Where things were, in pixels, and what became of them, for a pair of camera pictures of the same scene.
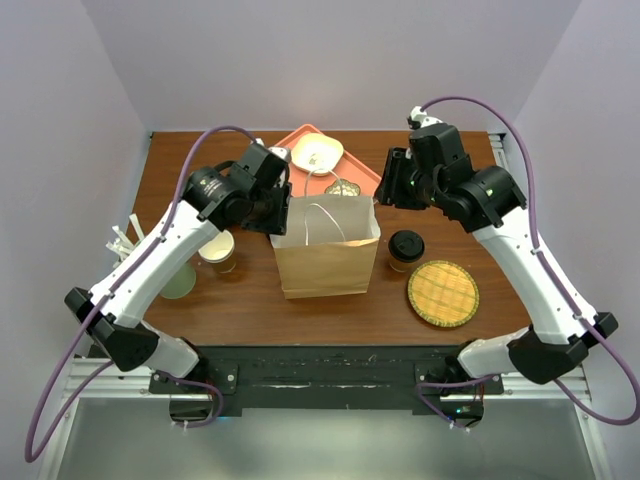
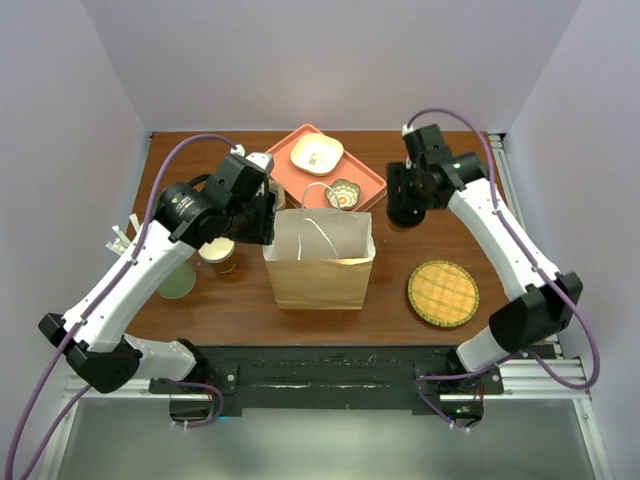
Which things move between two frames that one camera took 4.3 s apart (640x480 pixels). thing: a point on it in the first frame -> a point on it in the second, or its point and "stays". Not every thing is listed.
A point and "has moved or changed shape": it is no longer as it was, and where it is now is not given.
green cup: [181, 283] stays
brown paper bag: [329, 247] has moved or changed shape
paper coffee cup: [220, 251] stays
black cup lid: [406, 246] -> [405, 215]
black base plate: [322, 381] stays
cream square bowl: [316, 154] stays
